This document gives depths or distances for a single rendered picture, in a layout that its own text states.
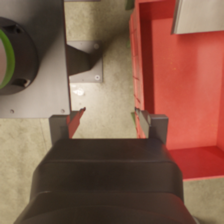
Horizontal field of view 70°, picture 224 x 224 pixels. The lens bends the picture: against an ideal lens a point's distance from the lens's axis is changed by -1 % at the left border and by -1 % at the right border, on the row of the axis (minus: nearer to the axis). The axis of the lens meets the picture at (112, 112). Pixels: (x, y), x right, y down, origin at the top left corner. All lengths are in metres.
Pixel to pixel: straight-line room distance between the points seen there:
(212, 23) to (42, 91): 0.43
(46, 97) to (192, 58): 0.61
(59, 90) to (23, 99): 0.08
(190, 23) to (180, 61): 0.31
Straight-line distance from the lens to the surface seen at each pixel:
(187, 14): 0.47
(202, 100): 0.84
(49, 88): 0.37
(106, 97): 1.29
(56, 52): 0.36
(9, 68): 0.31
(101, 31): 1.28
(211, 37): 0.83
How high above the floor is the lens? 1.26
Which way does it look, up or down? 74 degrees down
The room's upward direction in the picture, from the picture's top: 180 degrees counter-clockwise
